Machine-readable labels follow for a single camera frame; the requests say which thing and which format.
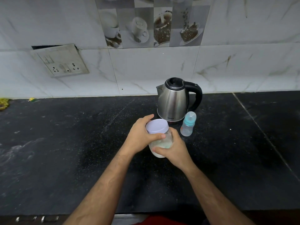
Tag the person's red shirt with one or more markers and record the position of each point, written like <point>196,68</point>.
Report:
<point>161,221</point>

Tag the white wall socket plate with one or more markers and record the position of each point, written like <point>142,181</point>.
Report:
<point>62,62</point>

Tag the coffee print decorative tile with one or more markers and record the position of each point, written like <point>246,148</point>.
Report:
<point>152,23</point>

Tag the stainless steel electric kettle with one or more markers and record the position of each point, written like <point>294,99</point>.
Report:
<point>172,103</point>

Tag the person's left forearm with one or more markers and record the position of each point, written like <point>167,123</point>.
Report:
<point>103,194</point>

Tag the blue nipple ring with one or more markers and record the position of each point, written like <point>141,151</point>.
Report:
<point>189,123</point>

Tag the person's right hand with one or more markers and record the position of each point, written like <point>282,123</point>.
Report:
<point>178,154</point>

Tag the clear baby bottle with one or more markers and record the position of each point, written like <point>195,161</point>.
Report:
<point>186,131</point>

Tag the person's right forearm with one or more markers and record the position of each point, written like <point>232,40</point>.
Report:
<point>215,199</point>

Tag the clear bottle cap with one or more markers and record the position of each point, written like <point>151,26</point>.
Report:
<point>191,115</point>

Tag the lavender jar lid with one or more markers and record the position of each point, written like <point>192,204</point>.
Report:
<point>157,126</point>

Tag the small yellow scrap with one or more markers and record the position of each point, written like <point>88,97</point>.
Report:
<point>31,99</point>

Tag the clear jar of white powder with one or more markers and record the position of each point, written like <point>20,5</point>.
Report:
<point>161,144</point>

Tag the yellow green scrubber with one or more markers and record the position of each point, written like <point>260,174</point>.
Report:
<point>3,104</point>

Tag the person's left hand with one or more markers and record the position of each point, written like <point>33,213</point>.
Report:
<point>138,138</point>

